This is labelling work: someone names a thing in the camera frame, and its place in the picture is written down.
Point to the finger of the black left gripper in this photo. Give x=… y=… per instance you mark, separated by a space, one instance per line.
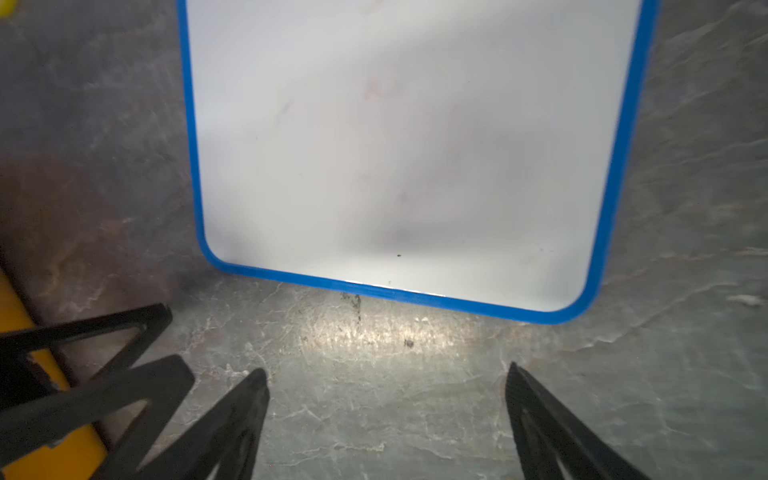
x=90 y=330
x=161 y=385

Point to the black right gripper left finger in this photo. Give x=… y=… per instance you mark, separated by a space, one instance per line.
x=223 y=444

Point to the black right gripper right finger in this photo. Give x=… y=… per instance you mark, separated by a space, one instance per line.
x=551 y=441

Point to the blue-framed whiteboard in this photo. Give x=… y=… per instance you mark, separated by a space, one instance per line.
x=464 y=155

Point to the yellow storage tray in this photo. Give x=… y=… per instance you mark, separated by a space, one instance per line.
x=75 y=456

